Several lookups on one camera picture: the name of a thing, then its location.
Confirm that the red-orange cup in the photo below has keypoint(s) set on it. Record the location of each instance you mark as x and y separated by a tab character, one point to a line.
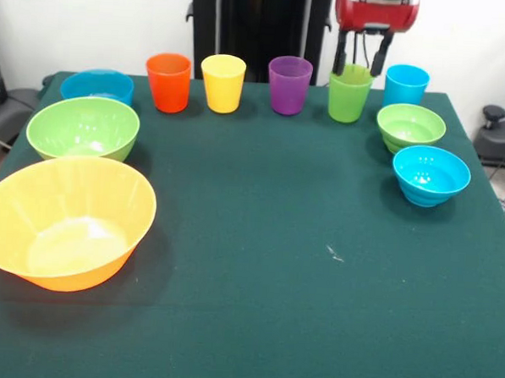
168	87

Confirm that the small cyan bowl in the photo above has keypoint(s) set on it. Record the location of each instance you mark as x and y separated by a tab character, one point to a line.
431	177

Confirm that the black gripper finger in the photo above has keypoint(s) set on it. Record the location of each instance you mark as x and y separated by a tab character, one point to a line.
378	62
340	58

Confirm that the large blue bowl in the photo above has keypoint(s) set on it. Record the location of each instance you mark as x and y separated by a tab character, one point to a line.
97	83

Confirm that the dark green tablecloth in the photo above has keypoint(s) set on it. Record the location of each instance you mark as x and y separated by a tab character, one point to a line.
272	304

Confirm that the green cup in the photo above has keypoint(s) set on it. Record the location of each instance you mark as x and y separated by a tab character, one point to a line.
349	101

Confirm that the grey floor base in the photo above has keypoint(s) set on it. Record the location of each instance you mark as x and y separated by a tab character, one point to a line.
11	113

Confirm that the large orange bowl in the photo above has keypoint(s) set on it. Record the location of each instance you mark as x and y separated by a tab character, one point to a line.
64	230

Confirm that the blue cup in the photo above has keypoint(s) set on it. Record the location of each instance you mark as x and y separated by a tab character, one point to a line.
406	89

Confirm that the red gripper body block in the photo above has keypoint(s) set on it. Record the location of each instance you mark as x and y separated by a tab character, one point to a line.
371	15

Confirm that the small green bowl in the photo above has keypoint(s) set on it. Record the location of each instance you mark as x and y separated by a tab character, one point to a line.
410	129

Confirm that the purple cup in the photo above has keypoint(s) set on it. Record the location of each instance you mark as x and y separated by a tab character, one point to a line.
289	91

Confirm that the large green bowl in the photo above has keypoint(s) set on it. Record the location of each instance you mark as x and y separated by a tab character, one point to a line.
82	129

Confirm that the grey base with black knob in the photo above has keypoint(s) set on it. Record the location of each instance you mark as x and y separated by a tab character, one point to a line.
498	142

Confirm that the yellow cup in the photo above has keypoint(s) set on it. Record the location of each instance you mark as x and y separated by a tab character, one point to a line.
222	90

